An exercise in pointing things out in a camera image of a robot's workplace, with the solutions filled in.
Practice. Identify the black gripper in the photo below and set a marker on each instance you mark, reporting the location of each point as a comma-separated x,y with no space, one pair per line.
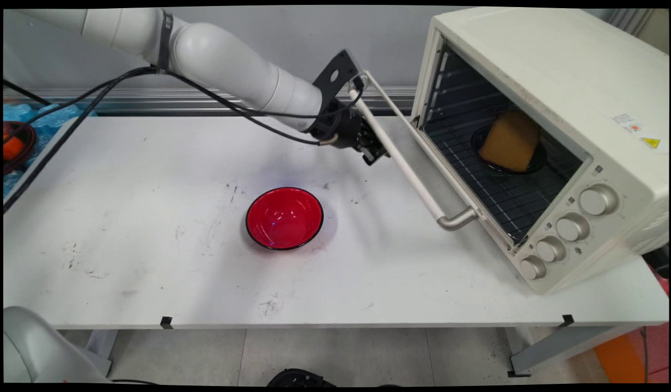
338,128

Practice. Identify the grey-white robot base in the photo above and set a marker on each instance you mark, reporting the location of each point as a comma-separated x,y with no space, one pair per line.
36,348

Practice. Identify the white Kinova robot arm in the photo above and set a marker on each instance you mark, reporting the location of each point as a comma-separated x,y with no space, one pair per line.
221,60

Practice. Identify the red bowl with black rim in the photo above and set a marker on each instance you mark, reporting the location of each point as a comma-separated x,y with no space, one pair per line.
284,218

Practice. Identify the orange-yellow bread block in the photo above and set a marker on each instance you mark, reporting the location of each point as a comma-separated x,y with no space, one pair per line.
510,141

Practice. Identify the black plate in oven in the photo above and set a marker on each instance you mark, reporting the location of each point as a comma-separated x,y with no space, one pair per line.
537,160

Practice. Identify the cream toaster oven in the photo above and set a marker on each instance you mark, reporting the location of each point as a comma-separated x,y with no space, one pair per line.
559,71

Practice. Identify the small silver oven knob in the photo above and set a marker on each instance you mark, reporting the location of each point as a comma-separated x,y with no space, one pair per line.
532,268

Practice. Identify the large silver oven knob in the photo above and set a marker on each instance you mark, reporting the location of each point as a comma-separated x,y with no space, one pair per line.
597,200

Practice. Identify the black object on floor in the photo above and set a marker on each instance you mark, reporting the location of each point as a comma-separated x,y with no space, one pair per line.
300,378

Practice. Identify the white label sticker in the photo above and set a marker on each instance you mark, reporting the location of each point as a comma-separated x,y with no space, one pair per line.
625,123

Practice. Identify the black tape piece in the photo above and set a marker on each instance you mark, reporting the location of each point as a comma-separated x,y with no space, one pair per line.
166,322
567,320

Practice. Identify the yellow warning sticker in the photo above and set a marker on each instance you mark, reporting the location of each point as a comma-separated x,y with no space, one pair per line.
651,143

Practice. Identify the grey corrugated panel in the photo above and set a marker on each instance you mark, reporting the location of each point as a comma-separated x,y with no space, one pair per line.
629,19

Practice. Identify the orange box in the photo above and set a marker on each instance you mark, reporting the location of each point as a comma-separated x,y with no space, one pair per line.
618,359

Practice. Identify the grey table leg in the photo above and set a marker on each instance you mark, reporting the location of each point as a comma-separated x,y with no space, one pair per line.
100,348

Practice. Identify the dark red lacquer bowl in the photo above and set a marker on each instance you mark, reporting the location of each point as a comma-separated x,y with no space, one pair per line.
29,144

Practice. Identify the pink red crate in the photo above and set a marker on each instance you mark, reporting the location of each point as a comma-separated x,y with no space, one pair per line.
658,348

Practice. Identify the orange fruit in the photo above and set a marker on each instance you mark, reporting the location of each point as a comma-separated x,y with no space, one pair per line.
11,149

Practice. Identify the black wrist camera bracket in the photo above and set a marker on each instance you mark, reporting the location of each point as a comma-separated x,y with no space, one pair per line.
335,73

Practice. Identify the aluminium wall rail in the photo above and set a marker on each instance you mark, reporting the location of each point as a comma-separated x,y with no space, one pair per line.
150,100

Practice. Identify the grey table leg frame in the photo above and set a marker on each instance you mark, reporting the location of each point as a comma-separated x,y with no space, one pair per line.
564,348

